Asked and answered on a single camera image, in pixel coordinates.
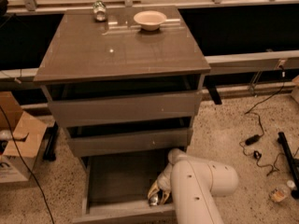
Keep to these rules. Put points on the grey top drawer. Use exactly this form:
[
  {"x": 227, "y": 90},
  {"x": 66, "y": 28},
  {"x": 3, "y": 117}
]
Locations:
[{"x": 125, "y": 109}]

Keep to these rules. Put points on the grey middle drawer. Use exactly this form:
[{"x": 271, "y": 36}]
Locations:
[{"x": 130, "y": 142}]

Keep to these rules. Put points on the cardboard box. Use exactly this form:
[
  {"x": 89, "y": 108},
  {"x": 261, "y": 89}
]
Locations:
[{"x": 21, "y": 138}]

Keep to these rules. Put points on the white paper bowl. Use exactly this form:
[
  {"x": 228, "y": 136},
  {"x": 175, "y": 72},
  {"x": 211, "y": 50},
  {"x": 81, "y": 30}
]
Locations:
[{"x": 150, "y": 20}]

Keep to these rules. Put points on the black stand leg left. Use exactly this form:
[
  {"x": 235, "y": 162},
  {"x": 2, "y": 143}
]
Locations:
[{"x": 50, "y": 138}]

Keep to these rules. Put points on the plastic bottle on floor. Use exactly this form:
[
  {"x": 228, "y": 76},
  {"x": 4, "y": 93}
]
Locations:
[{"x": 282, "y": 191}]

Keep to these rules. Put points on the green soda can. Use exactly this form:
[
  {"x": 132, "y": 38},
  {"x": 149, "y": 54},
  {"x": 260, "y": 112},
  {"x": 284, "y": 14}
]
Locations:
[{"x": 99, "y": 11}]

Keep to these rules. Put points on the black stand leg right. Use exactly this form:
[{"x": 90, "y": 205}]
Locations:
[{"x": 293, "y": 164}]

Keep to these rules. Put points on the grey drawer cabinet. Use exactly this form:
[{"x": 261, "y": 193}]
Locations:
[{"x": 88, "y": 59}]

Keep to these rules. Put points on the silver redbull can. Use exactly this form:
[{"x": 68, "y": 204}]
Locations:
[{"x": 154, "y": 200}]

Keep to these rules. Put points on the black bracket under rail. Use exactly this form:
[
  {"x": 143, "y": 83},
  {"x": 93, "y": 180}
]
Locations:
[{"x": 212, "y": 90}]

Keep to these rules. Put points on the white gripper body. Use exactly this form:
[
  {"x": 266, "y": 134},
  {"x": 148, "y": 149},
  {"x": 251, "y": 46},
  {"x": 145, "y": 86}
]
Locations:
[{"x": 163, "y": 182}]

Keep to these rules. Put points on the grey open bottom drawer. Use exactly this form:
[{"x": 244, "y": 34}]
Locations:
[{"x": 117, "y": 186}]

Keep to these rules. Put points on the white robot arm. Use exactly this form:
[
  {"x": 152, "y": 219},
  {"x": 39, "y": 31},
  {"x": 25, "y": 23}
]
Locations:
[{"x": 193, "y": 182}]

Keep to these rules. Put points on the grey metal window rail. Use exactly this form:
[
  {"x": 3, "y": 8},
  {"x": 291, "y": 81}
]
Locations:
[{"x": 220, "y": 65}]

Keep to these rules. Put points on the black stand leg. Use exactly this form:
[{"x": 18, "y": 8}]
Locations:
[
  {"x": 50, "y": 138},
  {"x": 293, "y": 164}
]

